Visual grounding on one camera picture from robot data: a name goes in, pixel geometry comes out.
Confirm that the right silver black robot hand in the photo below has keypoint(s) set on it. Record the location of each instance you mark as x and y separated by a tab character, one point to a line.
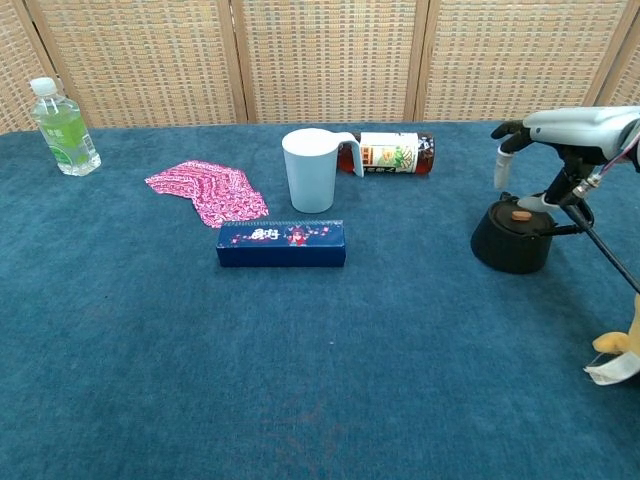
580	127

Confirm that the black teapot lid orange knob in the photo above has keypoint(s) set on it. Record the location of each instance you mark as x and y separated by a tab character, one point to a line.
510	222

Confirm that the black cast iron teapot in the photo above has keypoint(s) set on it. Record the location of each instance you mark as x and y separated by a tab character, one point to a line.
505	252

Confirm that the brown tea bottle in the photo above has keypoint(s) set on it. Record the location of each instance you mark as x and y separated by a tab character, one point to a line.
395	152

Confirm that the yellow plush toy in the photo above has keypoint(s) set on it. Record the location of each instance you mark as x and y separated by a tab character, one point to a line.
620	350

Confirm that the woven bamboo folding screen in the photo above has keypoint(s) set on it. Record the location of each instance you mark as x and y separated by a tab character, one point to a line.
320	60

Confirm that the dark blue printed box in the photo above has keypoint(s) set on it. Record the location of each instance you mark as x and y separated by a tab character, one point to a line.
280	250

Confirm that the pink patterned cloth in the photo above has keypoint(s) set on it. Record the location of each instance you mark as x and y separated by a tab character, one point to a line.
210	192

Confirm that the blue table mat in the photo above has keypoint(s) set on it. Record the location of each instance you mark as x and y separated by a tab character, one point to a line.
250	360

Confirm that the clear water bottle green label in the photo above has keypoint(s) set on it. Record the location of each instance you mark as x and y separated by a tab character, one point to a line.
67	135

